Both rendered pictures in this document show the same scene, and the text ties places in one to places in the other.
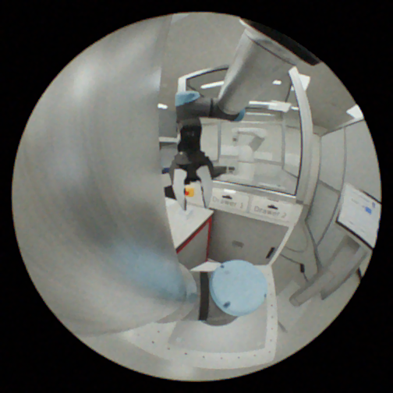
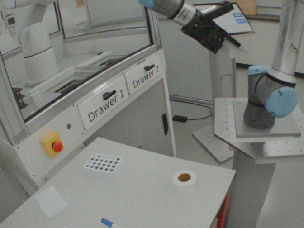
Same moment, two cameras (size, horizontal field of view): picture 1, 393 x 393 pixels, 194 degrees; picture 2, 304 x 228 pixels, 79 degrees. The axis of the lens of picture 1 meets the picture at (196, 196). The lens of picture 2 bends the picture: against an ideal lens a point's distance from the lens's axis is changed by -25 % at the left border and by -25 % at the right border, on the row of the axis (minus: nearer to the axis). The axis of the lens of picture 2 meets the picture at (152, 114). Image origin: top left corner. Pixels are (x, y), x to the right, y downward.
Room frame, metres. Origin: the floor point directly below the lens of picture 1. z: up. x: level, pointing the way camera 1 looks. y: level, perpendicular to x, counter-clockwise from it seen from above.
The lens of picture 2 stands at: (0.46, 0.67, 1.28)
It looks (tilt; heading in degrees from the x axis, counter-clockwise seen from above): 29 degrees down; 274
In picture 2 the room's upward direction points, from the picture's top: 10 degrees counter-clockwise
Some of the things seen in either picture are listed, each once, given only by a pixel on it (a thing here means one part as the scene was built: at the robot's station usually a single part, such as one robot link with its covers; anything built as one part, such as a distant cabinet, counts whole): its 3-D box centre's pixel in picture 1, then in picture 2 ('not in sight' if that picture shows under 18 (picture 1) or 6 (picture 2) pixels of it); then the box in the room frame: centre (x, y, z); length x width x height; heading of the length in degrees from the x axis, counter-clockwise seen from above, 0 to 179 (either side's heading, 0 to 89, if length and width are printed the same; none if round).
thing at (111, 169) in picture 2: (184, 213); (104, 166); (0.69, 0.09, 0.78); 0.12 x 0.08 x 0.04; 162
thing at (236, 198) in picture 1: (228, 200); (104, 101); (0.71, -0.23, 0.87); 0.29 x 0.02 x 0.11; 58
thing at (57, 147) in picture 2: not in sight; (57, 146); (0.84, 0.08, 0.88); 0.04 x 0.03 x 0.04; 58
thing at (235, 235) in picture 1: (238, 222); (77, 152); (1.09, -0.52, 0.40); 1.03 x 0.95 x 0.80; 58
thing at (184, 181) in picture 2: not in sight; (184, 182); (0.43, 0.20, 0.78); 0.07 x 0.07 x 0.04
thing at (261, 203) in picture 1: (270, 209); (144, 73); (0.54, -0.49, 0.87); 0.29 x 0.02 x 0.11; 58
